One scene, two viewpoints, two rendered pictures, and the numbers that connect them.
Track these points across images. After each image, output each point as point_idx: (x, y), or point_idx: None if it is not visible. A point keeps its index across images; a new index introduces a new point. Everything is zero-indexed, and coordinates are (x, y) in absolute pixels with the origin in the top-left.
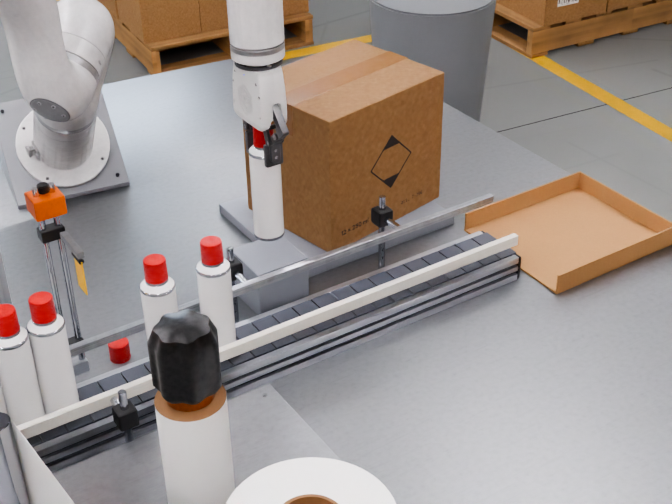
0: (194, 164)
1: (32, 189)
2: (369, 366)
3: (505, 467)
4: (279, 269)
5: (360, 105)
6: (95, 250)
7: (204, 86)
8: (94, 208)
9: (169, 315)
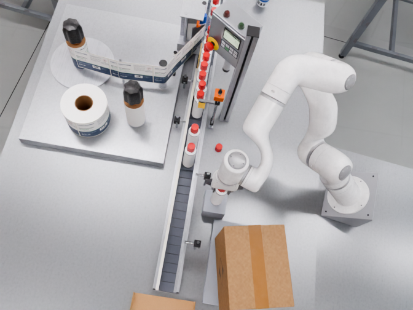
0: (321, 248)
1: (220, 88)
2: (155, 204)
3: (89, 200)
4: (193, 186)
5: (227, 248)
6: (282, 177)
7: (397, 308)
8: (311, 194)
9: (138, 87)
